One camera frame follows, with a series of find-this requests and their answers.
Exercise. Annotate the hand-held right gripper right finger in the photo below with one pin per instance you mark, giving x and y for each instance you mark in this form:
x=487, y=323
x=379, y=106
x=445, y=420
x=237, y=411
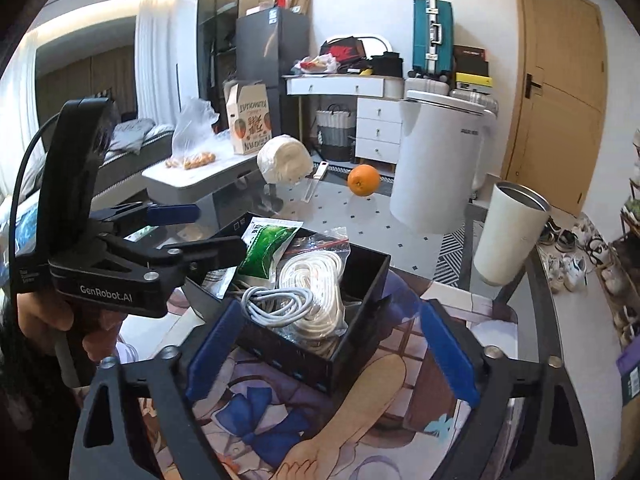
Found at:
x=447, y=355

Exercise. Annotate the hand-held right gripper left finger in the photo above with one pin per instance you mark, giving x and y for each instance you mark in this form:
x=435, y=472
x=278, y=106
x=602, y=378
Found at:
x=215, y=350

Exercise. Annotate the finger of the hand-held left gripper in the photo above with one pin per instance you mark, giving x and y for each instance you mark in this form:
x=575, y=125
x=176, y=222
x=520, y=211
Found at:
x=210, y=252
x=172, y=215

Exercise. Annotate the green white packet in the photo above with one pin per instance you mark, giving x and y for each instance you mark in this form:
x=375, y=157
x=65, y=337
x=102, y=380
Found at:
x=265, y=250

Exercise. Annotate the black cardboard box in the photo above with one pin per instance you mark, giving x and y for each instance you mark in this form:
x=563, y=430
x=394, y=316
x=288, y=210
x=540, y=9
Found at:
x=300, y=355

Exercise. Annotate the clear plastic bag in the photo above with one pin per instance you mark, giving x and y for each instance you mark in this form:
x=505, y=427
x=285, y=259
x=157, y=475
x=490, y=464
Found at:
x=320, y=240

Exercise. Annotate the person's left forearm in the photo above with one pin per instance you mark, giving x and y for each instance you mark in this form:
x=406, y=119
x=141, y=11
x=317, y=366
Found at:
x=30, y=410

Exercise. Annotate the person's left hand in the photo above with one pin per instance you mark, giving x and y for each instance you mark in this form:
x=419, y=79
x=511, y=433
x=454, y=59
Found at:
x=35, y=317

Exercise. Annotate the white grey side table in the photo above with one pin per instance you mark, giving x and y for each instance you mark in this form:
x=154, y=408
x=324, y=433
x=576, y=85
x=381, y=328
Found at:
x=200, y=180

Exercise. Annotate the grey bed mattress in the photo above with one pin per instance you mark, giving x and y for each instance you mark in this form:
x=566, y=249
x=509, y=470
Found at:
x=130, y=170

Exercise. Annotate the grey pillow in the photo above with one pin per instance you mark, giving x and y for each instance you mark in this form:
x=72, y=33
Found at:
x=132, y=135

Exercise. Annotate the printed table mat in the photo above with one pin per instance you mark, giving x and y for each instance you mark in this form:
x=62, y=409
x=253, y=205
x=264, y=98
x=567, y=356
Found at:
x=400, y=410

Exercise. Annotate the clear bag of kumquats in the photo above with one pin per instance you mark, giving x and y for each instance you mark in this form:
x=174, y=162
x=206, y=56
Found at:
x=192, y=135

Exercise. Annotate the black white striped rug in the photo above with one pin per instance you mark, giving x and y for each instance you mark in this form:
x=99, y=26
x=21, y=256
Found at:
x=450, y=255

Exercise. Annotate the cardboard fruit box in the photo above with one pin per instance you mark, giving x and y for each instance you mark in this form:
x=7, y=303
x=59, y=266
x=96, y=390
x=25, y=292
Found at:
x=250, y=120

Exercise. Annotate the white cylinder container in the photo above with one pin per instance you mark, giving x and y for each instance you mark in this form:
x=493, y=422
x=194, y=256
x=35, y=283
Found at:
x=505, y=240

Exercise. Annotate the white curtain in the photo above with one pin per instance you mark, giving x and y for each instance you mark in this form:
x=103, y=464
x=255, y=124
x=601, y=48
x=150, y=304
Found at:
x=157, y=60

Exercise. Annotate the orange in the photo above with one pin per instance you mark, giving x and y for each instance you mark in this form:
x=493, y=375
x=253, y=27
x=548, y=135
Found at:
x=364, y=180

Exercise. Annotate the grey white woven basket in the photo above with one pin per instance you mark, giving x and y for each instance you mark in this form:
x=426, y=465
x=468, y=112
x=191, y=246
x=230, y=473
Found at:
x=335, y=130

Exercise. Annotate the purple bag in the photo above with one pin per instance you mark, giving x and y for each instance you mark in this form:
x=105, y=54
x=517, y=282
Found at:
x=631, y=362

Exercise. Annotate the grey fridge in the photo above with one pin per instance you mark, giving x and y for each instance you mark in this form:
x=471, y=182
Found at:
x=270, y=50

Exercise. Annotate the black glass wardrobe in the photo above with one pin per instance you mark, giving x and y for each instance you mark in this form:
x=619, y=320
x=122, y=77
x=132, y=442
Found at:
x=217, y=25

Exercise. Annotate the white cylindrical appliance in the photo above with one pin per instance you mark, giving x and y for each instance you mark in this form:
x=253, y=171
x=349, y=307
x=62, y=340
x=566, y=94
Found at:
x=435, y=160

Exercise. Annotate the plastic bag of snacks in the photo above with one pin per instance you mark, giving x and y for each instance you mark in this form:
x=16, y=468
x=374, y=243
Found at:
x=315, y=64

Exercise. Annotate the white dresser with drawers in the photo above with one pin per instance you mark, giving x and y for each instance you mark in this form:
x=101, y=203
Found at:
x=380, y=130

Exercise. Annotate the wooden shoe rack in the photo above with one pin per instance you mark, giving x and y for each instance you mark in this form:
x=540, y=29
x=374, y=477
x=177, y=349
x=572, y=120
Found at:
x=631, y=220

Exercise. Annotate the red black shoe box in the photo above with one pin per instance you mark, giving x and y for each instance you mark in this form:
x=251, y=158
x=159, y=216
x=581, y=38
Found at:
x=345, y=50

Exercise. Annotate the black bag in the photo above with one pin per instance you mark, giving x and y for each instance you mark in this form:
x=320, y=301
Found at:
x=387, y=65

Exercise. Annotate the silver suitcase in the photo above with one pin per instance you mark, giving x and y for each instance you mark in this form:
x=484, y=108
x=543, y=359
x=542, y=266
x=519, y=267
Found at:
x=480, y=97

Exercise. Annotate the wooden door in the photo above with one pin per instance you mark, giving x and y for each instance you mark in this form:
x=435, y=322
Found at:
x=555, y=110

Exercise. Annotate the white curved chair back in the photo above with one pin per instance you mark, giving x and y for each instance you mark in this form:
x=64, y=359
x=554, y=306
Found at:
x=377, y=42

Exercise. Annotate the white suitcase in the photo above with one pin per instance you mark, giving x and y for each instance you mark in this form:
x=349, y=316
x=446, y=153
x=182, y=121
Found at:
x=425, y=85

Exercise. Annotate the yellow flat box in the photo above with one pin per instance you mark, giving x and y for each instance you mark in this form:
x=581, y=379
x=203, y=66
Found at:
x=472, y=81

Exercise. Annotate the teal suitcase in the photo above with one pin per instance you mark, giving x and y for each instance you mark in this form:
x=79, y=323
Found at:
x=432, y=35

